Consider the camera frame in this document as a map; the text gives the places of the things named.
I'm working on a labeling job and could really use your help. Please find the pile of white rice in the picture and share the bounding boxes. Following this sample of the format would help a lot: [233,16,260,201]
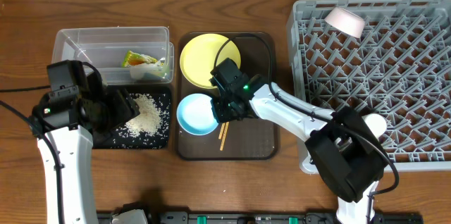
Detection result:
[116,94,170,139]

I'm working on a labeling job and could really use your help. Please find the light blue bowl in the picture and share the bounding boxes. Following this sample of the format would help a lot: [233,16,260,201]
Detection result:
[176,93,218,136]

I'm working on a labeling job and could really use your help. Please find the green snack wrapper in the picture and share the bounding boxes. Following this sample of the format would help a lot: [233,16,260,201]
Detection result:
[121,51,158,68]

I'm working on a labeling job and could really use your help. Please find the yellow plate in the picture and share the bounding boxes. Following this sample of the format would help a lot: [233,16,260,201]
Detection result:
[180,33,228,89]

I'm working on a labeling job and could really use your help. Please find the white tissue wad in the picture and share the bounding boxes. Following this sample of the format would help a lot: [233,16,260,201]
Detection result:
[130,61,170,80]

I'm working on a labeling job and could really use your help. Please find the pink white bowl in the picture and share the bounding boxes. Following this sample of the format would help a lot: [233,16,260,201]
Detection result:
[325,7,365,39]

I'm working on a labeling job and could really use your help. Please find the white green cup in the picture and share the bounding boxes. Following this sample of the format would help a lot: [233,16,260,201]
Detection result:
[362,113,387,138]

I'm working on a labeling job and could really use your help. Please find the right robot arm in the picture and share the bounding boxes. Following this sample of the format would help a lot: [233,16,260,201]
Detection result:
[212,81,394,223]

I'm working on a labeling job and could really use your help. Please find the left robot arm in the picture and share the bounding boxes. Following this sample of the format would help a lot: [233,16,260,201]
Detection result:
[30,85,139,223]

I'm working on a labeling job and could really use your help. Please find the grey dishwasher rack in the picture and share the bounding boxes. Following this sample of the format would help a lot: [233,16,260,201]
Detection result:
[286,0,450,172]

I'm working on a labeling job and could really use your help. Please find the wooden chopstick right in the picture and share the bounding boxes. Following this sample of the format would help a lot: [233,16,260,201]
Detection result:
[220,122,230,151]

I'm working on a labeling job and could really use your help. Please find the wooden chopstick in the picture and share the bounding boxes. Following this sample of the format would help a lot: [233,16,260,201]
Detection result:
[218,123,226,139]
[220,122,230,151]

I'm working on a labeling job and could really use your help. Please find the wooden chopstick left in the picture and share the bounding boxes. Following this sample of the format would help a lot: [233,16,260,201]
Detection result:
[218,123,226,139]

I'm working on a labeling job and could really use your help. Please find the brown plastic serving tray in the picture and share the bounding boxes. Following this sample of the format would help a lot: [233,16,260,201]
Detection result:
[174,32,279,161]

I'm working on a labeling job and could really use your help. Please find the black plastic tray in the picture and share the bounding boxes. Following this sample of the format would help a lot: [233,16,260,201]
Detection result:
[93,85,172,149]

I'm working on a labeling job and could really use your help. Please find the clear plastic bin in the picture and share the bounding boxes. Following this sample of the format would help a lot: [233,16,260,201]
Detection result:
[51,27,174,85]

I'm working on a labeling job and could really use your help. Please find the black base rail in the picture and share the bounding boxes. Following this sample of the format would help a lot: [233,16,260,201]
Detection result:
[97,202,424,224]

